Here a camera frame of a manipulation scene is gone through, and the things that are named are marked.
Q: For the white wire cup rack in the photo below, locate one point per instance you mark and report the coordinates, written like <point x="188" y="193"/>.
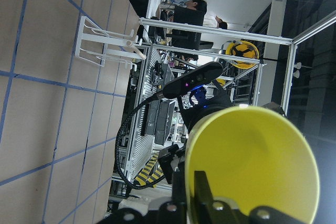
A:
<point x="96" y="45"/>

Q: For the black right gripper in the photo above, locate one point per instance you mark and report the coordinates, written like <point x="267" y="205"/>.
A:
<point x="172" y="158"/>

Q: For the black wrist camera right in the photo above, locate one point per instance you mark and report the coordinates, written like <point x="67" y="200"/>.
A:
<point x="193" y="79"/>

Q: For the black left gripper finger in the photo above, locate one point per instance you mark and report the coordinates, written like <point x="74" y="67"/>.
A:
<point x="203" y="199"/>

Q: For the yellow hard hat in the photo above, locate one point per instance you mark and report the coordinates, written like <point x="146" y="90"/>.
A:
<point x="243" y="49"/>

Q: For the yellow plastic cup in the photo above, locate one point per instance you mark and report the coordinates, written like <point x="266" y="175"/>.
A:
<point x="254" y="157"/>

